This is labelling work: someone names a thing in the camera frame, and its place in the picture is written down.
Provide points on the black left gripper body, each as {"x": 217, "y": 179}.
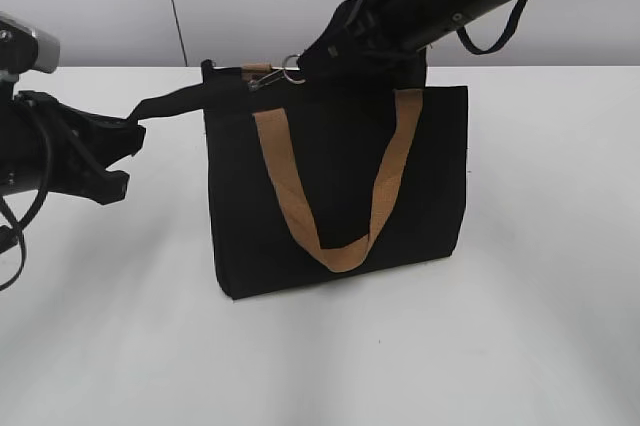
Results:
{"x": 52, "y": 145}

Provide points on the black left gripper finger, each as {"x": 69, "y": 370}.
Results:
{"x": 92, "y": 181}
{"x": 114, "y": 138}

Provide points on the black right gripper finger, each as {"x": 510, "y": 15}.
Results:
{"x": 330, "y": 59}

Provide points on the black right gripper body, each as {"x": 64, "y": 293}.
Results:
{"x": 363, "y": 22}

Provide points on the silver metal zipper pull clip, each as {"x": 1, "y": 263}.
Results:
{"x": 281, "y": 73}

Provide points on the black tote bag tan handles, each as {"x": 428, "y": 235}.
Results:
{"x": 313, "y": 182}

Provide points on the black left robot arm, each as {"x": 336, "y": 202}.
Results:
{"x": 7, "y": 166}

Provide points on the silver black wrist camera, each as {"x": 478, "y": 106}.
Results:
{"x": 24, "y": 48}

